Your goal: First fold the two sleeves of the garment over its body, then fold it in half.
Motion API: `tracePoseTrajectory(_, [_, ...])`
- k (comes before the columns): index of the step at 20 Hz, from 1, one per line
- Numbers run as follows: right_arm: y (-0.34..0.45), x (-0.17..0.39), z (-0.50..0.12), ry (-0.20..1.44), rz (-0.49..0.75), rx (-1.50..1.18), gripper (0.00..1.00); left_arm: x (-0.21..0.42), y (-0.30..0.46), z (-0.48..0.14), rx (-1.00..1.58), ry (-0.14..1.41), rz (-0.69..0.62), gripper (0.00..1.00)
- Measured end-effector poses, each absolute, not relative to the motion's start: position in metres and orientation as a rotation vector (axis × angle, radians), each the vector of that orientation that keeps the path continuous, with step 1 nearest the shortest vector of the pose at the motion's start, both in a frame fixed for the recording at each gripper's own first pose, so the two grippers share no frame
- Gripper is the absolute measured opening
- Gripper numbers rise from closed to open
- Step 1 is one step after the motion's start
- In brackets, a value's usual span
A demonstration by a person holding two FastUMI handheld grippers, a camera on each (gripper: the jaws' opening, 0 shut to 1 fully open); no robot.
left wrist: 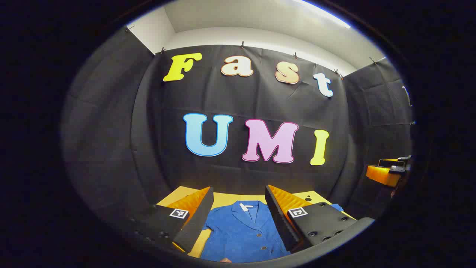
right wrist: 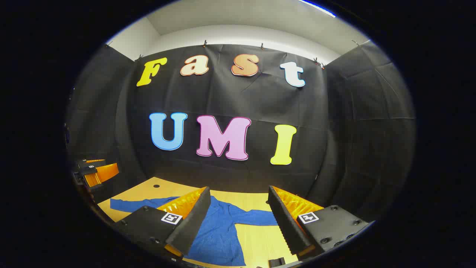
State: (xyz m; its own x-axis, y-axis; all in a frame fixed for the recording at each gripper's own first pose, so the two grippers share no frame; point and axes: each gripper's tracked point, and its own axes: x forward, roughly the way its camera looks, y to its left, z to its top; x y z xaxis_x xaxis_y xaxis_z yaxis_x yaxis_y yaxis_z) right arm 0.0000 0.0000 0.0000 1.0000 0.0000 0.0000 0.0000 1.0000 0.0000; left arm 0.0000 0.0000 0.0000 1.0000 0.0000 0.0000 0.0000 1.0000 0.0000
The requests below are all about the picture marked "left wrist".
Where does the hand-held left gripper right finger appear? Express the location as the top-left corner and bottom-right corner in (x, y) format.
(265, 184), (357, 253)

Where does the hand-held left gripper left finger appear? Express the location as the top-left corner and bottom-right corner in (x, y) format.
(128, 186), (215, 253)

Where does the blue button shirt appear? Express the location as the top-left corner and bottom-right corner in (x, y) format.
(200, 200), (344, 263)

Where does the black backdrop cloth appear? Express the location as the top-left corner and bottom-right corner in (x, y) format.
(61, 26), (415, 231)

